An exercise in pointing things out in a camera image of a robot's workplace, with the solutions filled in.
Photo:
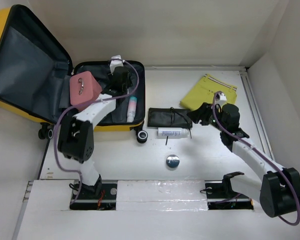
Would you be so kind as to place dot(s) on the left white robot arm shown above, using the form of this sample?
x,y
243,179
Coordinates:
x,y
90,103

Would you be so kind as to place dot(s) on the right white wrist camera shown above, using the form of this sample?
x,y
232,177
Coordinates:
x,y
220,97

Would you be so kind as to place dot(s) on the yellow hard-shell suitcase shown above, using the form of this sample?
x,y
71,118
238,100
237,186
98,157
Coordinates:
x,y
35,70

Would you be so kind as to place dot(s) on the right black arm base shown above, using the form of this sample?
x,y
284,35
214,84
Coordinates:
x,y
220,195

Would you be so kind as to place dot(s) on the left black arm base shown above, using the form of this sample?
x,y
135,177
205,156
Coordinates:
x,y
104,200

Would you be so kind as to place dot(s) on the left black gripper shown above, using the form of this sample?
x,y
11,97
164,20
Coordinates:
x,y
129,84

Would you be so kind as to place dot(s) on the round silver tin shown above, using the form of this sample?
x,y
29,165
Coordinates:
x,y
172,161

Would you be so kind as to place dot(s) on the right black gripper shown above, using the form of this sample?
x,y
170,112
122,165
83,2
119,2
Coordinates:
x,y
201,113

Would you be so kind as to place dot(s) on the yellow-green shorts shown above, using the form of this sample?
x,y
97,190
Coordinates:
x,y
203,92

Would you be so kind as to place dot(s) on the black drawstring pouch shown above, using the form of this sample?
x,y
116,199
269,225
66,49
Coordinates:
x,y
169,118

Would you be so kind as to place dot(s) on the white spray bottle blue text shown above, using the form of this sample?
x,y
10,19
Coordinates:
x,y
173,133

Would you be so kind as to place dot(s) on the pink box with handle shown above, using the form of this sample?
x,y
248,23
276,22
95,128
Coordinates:
x,y
83,87

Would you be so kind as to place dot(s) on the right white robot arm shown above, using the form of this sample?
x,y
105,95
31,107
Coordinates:
x,y
278,190

